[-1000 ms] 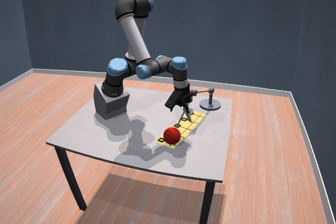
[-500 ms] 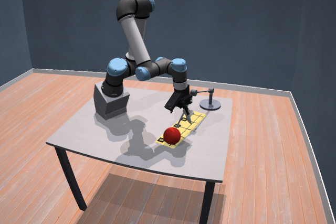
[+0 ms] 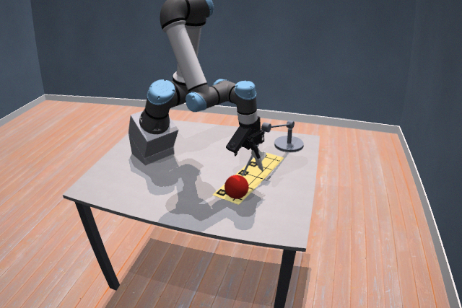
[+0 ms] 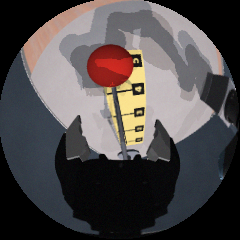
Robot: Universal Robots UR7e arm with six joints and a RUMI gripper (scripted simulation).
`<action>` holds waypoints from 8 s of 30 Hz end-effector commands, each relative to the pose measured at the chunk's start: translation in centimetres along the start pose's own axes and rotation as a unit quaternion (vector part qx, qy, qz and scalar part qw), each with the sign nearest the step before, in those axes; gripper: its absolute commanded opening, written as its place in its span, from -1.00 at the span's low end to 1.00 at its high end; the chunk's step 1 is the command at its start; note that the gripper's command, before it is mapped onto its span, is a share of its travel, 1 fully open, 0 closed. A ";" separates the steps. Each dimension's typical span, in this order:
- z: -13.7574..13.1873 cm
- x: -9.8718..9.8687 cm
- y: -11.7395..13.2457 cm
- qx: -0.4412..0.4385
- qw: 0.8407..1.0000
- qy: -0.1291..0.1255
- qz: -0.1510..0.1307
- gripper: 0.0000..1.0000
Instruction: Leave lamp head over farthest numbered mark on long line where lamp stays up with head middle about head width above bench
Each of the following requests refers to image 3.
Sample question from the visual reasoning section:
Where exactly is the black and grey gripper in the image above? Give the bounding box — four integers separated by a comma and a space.
239, 116, 266, 171

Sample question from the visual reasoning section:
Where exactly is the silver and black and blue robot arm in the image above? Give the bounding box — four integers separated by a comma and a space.
139, 0, 258, 153

